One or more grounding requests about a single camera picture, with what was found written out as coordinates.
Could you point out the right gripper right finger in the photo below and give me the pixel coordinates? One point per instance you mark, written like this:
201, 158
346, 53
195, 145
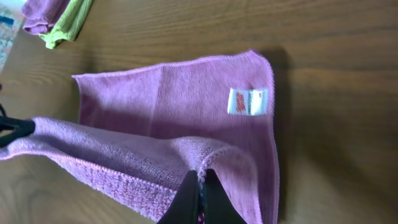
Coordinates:
217, 207

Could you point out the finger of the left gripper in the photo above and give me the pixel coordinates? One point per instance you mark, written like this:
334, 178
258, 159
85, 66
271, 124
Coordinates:
18, 128

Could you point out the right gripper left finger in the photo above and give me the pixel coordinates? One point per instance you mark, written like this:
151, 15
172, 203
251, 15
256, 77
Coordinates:
185, 205

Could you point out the purple microfiber cloth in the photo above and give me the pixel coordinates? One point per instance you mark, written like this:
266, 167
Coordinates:
140, 131

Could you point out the folded purple cloth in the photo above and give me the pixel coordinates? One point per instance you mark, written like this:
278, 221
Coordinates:
41, 15

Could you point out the folded green cloth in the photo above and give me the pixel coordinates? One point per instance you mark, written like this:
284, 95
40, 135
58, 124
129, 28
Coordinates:
69, 24

